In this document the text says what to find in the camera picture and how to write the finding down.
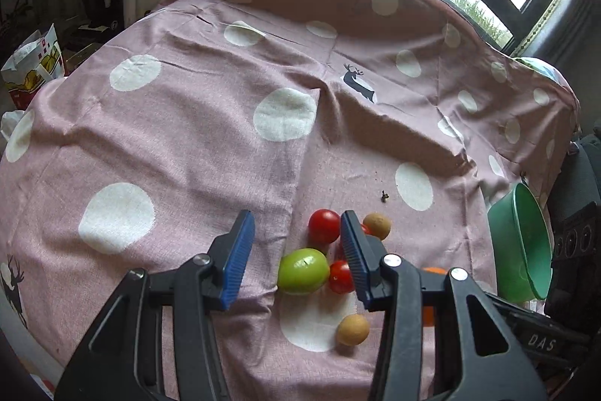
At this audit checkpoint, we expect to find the pink polka dot cloth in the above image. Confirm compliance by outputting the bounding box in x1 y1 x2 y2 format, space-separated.
0 0 580 401

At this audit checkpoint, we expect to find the light blue patterned cloth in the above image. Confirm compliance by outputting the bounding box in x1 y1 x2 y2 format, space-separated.
514 56 574 96

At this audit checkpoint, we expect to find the green plastic bowl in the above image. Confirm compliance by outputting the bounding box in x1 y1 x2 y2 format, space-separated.
487 182 554 302

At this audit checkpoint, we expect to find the grey sofa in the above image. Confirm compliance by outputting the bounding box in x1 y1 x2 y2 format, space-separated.
549 133 601 218

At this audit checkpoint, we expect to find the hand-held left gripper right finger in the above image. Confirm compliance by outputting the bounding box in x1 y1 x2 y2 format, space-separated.
340 210 550 401

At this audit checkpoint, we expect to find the small green fruit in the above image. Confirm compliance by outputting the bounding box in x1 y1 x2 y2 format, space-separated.
277 248 330 295

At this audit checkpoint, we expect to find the orange mandarin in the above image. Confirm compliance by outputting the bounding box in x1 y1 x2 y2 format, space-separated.
419 266 449 327

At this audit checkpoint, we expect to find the white printed paper bag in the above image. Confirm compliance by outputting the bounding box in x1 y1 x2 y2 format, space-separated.
0 24 65 110

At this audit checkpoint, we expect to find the tan longan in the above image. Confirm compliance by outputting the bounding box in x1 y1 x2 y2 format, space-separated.
335 314 371 346
362 212 392 241

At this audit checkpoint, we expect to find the white plastic bag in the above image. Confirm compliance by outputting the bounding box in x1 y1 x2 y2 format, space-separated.
0 110 25 143

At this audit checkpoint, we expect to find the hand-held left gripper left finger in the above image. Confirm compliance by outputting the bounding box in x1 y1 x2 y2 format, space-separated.
54 210 257 401

